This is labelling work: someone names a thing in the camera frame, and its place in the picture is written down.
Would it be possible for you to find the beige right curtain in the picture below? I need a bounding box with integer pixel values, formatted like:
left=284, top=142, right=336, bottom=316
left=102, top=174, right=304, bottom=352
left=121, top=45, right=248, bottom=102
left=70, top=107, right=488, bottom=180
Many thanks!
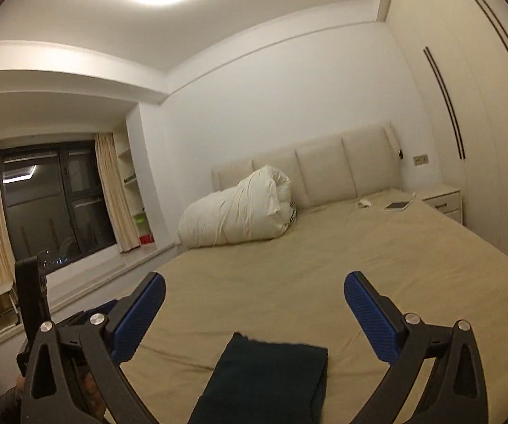
left=95, top=133, right=141, bottom=253

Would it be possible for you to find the wall socket plate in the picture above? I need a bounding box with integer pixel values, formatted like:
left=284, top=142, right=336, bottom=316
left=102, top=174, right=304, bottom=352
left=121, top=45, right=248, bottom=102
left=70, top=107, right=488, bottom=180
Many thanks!
left=413, top=154, right=429, bottom=166

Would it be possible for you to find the white bedside table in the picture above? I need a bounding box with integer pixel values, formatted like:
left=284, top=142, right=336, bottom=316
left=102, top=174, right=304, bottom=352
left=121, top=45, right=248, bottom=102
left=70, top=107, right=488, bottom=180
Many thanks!
left=415, top=184, right=463, bottom=224

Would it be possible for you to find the rolled white duvet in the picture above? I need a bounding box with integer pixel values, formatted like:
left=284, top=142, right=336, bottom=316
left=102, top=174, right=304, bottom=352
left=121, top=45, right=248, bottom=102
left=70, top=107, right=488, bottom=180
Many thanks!
left=178, top=166, right=292, bottom=249

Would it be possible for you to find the beige bed with sheet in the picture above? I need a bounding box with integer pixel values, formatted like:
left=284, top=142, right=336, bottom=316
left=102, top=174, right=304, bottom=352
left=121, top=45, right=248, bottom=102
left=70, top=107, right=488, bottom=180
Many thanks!
left=122, top=189, right=508, bottom=423

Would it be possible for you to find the cream padded headboard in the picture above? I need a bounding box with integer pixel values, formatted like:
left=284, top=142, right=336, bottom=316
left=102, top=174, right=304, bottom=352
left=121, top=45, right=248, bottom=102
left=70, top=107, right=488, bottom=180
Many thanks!
left=211, top=124, right=402, bottom=209

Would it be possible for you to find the striped pillow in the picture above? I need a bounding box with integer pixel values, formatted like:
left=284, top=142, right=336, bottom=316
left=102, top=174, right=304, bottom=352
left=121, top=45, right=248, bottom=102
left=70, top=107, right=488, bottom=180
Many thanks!
left=289, top=201, right=298, bottom=224

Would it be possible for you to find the small white remote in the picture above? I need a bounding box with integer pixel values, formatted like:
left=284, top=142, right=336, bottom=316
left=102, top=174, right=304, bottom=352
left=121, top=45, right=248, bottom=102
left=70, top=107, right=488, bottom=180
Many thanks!
left=357, top=199, right=373, bottom=209

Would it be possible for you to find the dark teal knit sweater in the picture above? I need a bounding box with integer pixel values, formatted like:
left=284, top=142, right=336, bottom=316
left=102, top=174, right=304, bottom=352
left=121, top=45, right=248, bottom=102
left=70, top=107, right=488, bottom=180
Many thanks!
left=189, top=332, right=328, bottom=424

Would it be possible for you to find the white wardrobe with black handles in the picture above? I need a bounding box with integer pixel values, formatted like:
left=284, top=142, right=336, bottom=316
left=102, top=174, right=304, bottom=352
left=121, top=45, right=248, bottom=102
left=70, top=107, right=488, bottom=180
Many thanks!
left=386, top=0, right=508, bottom=255

